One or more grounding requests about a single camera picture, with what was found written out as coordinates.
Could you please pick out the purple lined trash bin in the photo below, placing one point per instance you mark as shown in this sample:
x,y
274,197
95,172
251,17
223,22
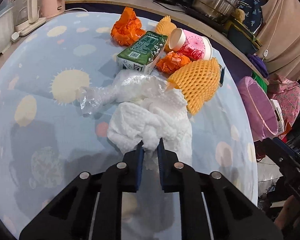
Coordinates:
x,y
260,112

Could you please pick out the teal basin with lids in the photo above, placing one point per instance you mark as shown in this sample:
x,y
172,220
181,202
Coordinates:
x,y
241,37

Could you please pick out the pink pineapple print cloth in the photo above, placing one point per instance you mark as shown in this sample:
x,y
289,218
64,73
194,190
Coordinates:
x,y
287,93

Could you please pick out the white milk carton box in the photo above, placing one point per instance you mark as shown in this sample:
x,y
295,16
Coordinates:
x,y
279,116

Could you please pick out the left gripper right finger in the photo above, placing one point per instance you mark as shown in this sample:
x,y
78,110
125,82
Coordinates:
x,y
166,161

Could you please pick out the white snack wrapper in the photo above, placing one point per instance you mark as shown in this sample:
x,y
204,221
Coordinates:
x,y
222,72

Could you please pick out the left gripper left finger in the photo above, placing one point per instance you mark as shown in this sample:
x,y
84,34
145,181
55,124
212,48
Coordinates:
x,y
133,174

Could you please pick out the brown sponge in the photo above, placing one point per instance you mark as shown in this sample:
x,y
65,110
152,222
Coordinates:
x,y
239,15

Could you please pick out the white glass kettle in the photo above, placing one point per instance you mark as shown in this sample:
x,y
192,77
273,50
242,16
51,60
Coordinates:
x,y
26,16

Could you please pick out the clear plastic bag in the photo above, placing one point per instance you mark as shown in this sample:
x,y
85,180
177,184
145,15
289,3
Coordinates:
x,y
128,86

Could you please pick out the pink paper cup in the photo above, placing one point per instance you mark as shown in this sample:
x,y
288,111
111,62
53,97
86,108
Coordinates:
x,y
193,46

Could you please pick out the dark green milk carton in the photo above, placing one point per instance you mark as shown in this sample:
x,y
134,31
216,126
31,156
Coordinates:
x,y
143,55

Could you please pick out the green bag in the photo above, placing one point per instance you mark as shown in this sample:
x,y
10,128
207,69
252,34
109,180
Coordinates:
x,y
260,82

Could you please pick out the small crumpled orange paper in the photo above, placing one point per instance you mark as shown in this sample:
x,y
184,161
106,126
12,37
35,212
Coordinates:
x,y
172,62

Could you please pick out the large yellow foam net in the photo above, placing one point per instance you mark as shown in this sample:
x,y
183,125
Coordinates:
x,y
198,82

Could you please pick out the white paper towel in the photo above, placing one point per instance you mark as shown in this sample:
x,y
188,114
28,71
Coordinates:
x,y
151,119

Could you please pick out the purple cloth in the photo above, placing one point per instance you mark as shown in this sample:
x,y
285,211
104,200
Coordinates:
x,y
259,65

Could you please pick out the person's right hand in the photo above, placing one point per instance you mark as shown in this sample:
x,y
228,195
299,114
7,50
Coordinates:
x,y
288,213

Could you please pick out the large crumpled orange paper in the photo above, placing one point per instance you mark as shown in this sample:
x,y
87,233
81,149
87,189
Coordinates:
x,y
128,29

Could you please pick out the small yellow foam net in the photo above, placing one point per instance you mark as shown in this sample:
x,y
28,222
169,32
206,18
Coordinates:
x,y
165,27

